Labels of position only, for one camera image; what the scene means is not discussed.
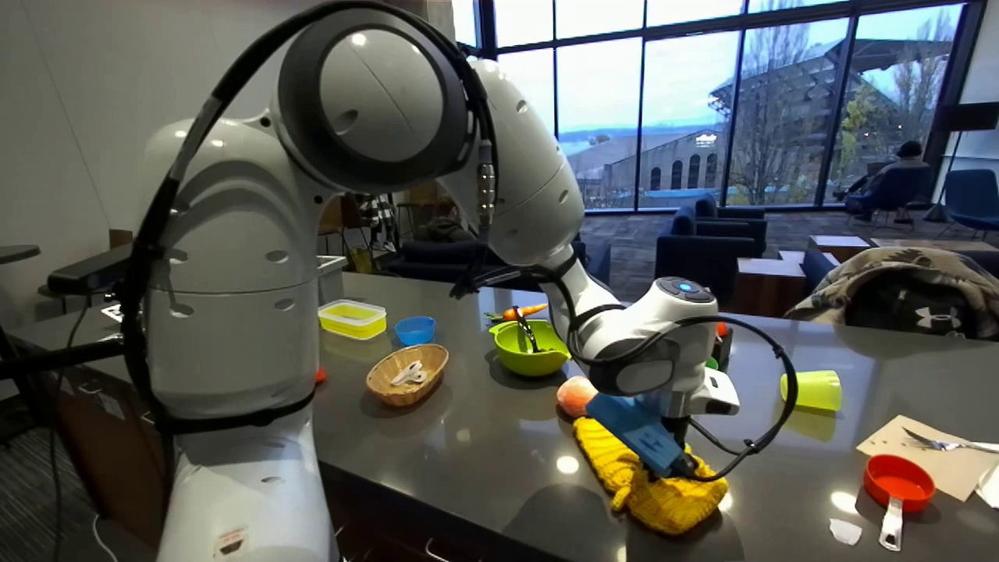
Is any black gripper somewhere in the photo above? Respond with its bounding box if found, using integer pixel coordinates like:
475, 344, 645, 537
652, 413, 702, 480

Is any yellow knitted towel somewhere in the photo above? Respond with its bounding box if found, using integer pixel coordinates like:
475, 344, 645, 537
568, 413, 733, 540

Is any yellow-green block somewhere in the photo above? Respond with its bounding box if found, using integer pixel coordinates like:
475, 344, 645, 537
777, 368, 845, 414

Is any lime green plastic bowl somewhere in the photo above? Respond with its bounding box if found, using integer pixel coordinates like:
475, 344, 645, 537
487, 314, 575, 382

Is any dark spoon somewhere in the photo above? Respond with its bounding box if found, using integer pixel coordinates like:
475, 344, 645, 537
514, 314, 543, 355

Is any wooden side table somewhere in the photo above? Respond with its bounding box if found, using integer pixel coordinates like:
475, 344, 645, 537
725, 232, 819, 317

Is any dark blue armchair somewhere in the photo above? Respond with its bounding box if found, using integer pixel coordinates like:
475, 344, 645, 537
652, 198, 770, 305

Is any orange toy carrot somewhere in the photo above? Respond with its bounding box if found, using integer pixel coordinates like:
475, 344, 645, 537
492, 298, 550, 323

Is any red measuring cup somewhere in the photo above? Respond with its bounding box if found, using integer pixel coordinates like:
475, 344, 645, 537
861, 452, 939, 554

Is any white paper sheet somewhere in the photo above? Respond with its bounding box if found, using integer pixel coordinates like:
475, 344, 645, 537
852, 413, 999, 504

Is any round wicker basket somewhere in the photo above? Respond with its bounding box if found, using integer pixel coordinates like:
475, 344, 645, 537
364, 341, 455, 413

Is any small blue bowl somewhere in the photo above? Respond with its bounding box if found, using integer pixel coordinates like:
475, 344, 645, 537
392, 312, 442, 349

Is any seated person by window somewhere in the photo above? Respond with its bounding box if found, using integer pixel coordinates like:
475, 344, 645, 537
844, 136, 938, 223

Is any yellow plastic container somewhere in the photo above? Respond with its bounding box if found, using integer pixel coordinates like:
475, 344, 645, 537
315, 297, 392, 344

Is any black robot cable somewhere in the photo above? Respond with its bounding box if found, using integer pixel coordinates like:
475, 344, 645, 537
115, 0, 803, 486

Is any black camera on stand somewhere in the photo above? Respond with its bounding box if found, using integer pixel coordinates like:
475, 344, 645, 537
43, 242, 144, 327

